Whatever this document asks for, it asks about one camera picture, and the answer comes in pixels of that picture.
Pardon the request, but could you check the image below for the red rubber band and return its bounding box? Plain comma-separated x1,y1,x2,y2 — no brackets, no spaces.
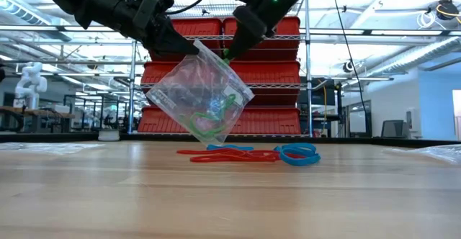
176,148,253,157
215,148,307,160
189,151,282,163

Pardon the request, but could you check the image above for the black aluminium table frame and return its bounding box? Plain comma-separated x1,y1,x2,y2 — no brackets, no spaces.
0,132,461,149

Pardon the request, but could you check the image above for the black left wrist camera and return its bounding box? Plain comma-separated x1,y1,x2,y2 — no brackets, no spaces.
133,0,176,31

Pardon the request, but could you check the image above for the wooden workbench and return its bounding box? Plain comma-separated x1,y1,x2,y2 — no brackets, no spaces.
0,105,76,134

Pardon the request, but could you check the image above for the metal wire shelf cart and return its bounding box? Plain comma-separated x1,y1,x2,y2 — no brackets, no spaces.
127,0,314,138

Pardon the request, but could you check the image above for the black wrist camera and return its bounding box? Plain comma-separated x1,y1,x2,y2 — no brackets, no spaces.
232,5,269,40
133,0,176,31

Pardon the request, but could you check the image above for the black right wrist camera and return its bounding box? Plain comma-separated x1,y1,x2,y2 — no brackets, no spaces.
232,5,269,40

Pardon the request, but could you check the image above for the black ceiling cable reel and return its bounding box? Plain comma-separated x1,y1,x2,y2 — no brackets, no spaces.
426,0,461,26

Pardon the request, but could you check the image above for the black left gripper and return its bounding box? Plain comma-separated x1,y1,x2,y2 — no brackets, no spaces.
75,0,200,55

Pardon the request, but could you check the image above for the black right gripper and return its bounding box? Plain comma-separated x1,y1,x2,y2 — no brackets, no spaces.
223,0,310,62

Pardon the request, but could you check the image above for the black hanging cable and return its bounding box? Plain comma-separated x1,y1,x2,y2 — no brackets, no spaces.
329,0,372,136

